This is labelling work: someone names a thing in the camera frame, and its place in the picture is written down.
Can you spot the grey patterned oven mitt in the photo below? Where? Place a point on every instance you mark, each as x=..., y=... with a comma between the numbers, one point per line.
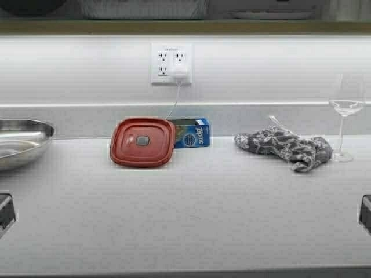
x=277, y=140

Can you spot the blue Ziploc bag box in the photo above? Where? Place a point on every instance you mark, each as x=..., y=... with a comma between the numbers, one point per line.
x=191, y=132

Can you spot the aluminium foil baking pan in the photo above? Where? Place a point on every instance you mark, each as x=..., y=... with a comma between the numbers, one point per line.
x=144, y=10

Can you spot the white wall outlet plate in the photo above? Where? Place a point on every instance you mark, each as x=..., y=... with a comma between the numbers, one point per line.
x=165, y=56

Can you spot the right base mount block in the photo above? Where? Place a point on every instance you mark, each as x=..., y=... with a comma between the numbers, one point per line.
x=365, y=213

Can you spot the red plastic container lid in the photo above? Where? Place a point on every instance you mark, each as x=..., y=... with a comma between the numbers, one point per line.
x=143, y=142

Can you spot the clear wine glass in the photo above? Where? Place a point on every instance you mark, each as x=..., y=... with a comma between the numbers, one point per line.
x=346, y=98

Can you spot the base mount block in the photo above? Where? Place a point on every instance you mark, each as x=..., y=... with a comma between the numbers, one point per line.
x=8, y=214
x=365, y=213

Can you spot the white plug adapter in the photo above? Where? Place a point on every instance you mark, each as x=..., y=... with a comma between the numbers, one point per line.
x=179, y=72

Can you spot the left base mount block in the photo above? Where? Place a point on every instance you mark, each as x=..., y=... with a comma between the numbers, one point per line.
x=8, y=214

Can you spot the steel round bowl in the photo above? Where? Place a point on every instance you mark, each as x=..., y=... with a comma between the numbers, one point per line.
x=23, y=141

